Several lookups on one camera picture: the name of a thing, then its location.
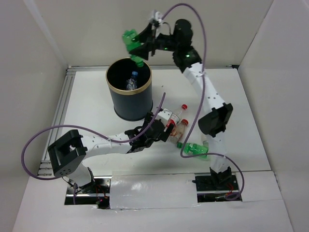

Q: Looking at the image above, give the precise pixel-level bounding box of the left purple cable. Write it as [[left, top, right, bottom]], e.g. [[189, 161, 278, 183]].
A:
[[21, 92, 167, 206]]

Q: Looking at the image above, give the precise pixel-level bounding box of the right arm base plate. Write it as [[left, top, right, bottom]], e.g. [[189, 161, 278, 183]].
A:
[[192, 168, 244, 203]]

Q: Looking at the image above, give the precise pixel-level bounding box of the clear wide-mouth plastic jar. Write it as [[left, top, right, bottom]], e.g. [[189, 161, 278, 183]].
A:
[[201, 134, 209, 147]]

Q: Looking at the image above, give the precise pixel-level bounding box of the crushed bottle red cap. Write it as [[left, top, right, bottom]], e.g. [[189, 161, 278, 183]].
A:
[[168, 119, 189, 144]]

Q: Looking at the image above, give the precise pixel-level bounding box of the silver foil sheet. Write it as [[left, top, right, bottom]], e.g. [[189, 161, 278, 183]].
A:
[[110, 174, 197, 209]]

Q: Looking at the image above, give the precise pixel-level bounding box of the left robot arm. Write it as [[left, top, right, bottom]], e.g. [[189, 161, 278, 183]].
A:
[[48, 109, 174, 193]]

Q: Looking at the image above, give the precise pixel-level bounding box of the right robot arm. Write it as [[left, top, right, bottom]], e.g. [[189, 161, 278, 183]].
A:
[[129, 19, 233, 189]]

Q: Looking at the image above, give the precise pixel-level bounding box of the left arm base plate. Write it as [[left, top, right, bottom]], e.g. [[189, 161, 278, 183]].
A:
[[64, 176, 112, 209]]

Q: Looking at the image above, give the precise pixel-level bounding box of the black bin with gold rim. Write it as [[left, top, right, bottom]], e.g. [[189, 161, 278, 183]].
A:
[[106, 58, 153, 121]]

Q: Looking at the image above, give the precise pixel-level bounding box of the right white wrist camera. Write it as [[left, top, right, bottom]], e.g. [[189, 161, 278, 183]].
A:
[[149, 10, 163, 28]]

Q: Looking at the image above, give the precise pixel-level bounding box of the red label water bottle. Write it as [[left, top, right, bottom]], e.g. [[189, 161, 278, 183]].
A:
[[166, 104, 188, 128]]

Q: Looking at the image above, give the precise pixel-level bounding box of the green bottle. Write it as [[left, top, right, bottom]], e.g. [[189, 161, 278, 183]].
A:
[[176, 142, 209, 155], [122, 29, 144, 68]]

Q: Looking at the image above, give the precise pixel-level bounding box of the blue label water bottle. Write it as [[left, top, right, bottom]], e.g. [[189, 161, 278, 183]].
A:
[[126, 71, 138, 91]]

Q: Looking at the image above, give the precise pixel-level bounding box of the aluminium frame rail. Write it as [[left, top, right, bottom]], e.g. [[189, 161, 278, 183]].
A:
[[38, 65, 239, 177]]

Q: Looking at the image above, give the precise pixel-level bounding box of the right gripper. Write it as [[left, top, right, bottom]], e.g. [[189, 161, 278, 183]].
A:
[[129, 23, 179, 61]]

